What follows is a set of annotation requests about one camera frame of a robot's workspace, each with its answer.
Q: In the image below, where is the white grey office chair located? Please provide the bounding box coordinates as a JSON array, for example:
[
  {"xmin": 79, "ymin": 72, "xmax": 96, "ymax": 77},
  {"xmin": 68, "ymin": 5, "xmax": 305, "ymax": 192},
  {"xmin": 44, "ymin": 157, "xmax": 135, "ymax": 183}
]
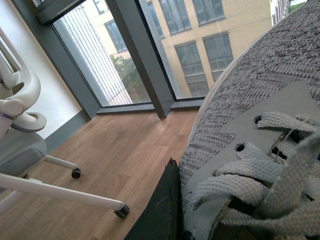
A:
[{"xmin": 0, "ymin": 31, "xmax": 130, "ymax": 219}]

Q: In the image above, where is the grey knit sneaker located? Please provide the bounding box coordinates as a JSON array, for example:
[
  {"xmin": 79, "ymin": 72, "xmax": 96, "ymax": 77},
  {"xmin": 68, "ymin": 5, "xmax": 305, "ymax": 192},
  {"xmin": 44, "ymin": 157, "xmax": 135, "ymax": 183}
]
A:
[{"xmin": 179, "ymin": 0, "xmax": 320, "ymax": 240}]

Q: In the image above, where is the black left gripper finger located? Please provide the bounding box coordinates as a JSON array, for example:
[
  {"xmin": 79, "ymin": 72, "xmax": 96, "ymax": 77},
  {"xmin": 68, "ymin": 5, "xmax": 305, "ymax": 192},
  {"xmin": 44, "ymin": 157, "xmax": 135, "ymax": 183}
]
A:
[{"xmin": 125, "ymin": 158, "xmax": 181, "ymax": 240}]

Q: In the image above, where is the grey window frame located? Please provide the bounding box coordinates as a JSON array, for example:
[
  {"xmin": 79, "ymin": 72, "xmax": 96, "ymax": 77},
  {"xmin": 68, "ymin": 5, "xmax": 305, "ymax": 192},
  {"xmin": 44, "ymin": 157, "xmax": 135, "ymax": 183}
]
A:
[{"xmin": 13, "ymin": 0, "xmax": 204, "ymax": 118}]

